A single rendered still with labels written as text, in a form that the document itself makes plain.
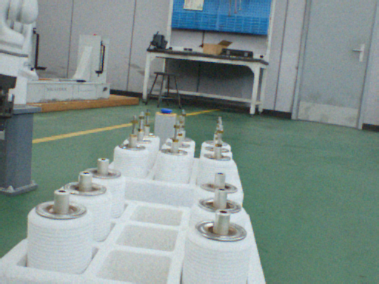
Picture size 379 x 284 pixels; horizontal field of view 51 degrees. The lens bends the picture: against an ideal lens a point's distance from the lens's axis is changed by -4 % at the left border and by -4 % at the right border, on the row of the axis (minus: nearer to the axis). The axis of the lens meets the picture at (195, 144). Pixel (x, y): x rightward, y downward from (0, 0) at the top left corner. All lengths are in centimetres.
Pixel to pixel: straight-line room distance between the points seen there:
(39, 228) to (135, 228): 24
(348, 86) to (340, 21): 91
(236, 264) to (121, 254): 20
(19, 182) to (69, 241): 94
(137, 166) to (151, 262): 48
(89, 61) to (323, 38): 321
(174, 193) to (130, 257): 42
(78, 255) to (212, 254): 19
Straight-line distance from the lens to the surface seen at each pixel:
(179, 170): 110
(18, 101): 149
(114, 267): 70
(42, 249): 61
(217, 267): 57
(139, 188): 109
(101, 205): 71
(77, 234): 60
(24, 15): 111
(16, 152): 149
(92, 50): 487
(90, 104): 450
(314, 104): 604
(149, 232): 79
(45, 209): 63
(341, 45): 607
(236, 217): 69
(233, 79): 621
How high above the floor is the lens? 47
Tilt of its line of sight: 10 degrees down
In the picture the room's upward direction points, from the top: 6 degrees clockwise
